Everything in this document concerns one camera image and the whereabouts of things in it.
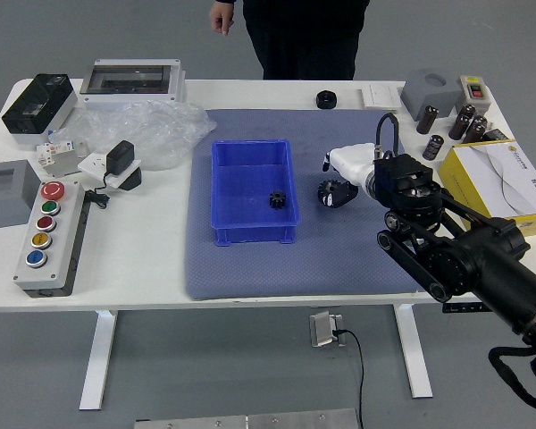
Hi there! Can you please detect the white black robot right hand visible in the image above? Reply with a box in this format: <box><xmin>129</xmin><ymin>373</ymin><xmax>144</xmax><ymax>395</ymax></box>
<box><xmin>322</xmin><ymin>142</ymin><xmax>377</xmax><ymax>209</ymax></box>

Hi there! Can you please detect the person's right hand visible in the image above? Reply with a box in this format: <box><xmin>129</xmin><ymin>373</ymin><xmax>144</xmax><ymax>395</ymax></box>
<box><xmin>208</xmin><ymin>0</ymin><xmax>236</xmax><ymax>36</ymax></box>

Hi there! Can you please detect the big black gear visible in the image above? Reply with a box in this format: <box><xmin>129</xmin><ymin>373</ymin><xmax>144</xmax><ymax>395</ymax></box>
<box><xmin>317</xmin><ymin>178</ymin><xmax>339</xmax><ymax>207</ymax></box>

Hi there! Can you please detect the small black gear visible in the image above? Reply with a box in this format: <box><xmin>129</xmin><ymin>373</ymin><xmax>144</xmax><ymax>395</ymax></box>
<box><xmin>267</xmin><ymin>189</ymin><xmax>289</xmax><ymax>213</ymax></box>

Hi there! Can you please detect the black hex nut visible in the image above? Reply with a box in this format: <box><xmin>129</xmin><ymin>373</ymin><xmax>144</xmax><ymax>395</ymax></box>
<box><xmin>315</xmin><ymin>89</ymin><xmax>339</xmax><ymax>110</ymax></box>

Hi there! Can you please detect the blue plastic box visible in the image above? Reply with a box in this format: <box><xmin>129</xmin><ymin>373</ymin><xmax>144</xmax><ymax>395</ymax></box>
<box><xmin>211</xmin><ymin>139</ymin><xmax>303</xmax><ymax>248</ymax></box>

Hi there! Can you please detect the grey distribution box clear lid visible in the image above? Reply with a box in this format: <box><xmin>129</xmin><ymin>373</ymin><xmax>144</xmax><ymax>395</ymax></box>
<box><xmin>79</xmin><ymin>58</ymin><xmax>188</xmax><ymax>112</ymax></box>

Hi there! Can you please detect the yellow white cardboard box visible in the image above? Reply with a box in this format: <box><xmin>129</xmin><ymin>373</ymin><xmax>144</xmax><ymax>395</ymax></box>
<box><xmin>437</xmin><ymin>139</ymin><xmax>536</xmax><ymax>237</ymax></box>

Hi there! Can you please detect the silver floor socket box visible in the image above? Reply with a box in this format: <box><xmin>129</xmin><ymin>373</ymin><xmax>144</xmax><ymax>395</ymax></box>
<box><xmin>309</xmin><ymin>311</ymin><xmax>348</xmax><ymax>349</ymax></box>

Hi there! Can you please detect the grey push button control box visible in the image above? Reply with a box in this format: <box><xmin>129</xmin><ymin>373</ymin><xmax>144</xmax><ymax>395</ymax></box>
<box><xmin>12</xmin><ymin>180</ymin><xmax>89</xmax><ymax>299</ymax></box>

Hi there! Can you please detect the person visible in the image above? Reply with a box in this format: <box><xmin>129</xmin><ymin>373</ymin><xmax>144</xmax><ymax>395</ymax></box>
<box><xmin>242</xmin><ymin>0</ymin><xmax>371</xmax><ymax>81</ymax></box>

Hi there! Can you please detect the blue-grey padded mat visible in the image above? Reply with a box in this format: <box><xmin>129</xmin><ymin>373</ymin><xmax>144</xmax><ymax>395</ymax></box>
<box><xmin>183</xmin><ymin>108</ymin><xmax>441</xmax><ymax>301</ymax></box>

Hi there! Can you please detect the grey block with round hole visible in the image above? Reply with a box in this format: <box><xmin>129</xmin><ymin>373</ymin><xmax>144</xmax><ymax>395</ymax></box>
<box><xmin>400</xmin><ymin>69</ymin><xmax>464</xmax><ymax>122</ymax></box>

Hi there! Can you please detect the clear plastic bag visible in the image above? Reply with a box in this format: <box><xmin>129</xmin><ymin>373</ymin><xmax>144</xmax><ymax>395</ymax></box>
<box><xmin>48</xmin><ymin>98</ymin><xmax>218</xmax><ymax>172</ymax></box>

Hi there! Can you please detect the black power adapter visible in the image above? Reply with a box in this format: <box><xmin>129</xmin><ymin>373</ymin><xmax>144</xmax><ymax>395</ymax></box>
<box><xmin>105</xmin><ymin>139</ymin><xmax>137</xmax><ymax>176</ymax></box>

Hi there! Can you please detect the black table height controller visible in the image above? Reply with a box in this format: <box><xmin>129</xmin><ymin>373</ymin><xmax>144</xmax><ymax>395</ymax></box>
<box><xmin>441</xmin><ymin>303</ymin><xmax>486</xmax><ymax>314</ymax></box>

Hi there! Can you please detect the black socket base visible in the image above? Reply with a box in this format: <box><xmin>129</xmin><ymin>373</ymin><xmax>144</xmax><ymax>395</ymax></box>
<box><xmin>115</xmin><ymin>167</ymin><xmax>143</xmax><ymax>194</ymax></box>

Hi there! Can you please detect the white socket plate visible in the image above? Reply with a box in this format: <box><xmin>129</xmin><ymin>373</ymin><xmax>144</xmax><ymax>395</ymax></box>
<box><xmin>77</xmin><ymin>151</ymin><xmax>143</xmax><ymax>189</ymax></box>

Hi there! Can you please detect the white table leg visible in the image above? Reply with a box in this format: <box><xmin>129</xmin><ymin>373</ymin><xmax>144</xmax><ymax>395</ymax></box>
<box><xmin>79</xmin><ymin>310</ymin><xmax>119</xmax><ymax>411</ymax></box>
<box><xmin>392</xmin><ymin>303</ymin><xmax>434</xmax><ymax>400</ymax></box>

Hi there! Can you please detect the white circuit breaker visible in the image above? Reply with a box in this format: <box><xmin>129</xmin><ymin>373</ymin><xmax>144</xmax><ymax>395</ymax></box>
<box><xmin>35</xmin><ymin>139</ymin><xmax>90</xmax><ymax>167</ymax></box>

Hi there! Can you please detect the grey metal plate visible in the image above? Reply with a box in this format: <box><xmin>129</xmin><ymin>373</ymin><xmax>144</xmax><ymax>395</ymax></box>
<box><xmin>133</xmin><ymin>408</ymin><xmax>361</xmax><ymax>429</ymax></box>

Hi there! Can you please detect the grey block with square hole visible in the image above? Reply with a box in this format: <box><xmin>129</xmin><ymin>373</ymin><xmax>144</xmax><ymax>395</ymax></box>
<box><xmin>0</xmin><ymin>159</ymin><xmax>42</xmax><ymax>230</ymax></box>

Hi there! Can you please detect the white wall switch plate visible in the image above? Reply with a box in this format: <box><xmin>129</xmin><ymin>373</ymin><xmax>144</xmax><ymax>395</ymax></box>
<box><xmin>361</xmin><ymin>83</ymin><xmax>403</xmax><ymax>111</ymax></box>

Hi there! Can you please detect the grey switch box red button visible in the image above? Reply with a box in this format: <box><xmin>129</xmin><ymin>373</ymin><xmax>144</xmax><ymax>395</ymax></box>
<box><xmin>458</xmin><ymin>74</ymin><xmax>493</xmax><ymax>113</ymax></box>

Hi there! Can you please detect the black enclosure with white base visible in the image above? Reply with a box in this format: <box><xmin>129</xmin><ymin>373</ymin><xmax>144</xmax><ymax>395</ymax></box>
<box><xmin>1</xmin><ymin>73</ymin><xmax>79</xmax><ymax>147</ymax></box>

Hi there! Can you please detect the black floor cable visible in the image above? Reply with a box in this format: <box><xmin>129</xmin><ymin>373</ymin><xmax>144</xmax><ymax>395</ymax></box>
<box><xmin>334</xmin><ymin>329</ymin><xmax>366</xmax><ymax>429</ymax></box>

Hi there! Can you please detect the black adapter cord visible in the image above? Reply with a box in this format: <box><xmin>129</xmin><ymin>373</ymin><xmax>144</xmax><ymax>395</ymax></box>
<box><xmin>83</xmin><ymin>172</ymin><xmax>112</xmax><ymax>209</ymax></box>

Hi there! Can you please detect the grey metal rail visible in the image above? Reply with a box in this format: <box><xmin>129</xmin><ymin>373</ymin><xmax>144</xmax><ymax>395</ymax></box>
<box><xmin>39</xmin><ymin>156</ymin><xmax>84</xmax><ymax>178</ymax></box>

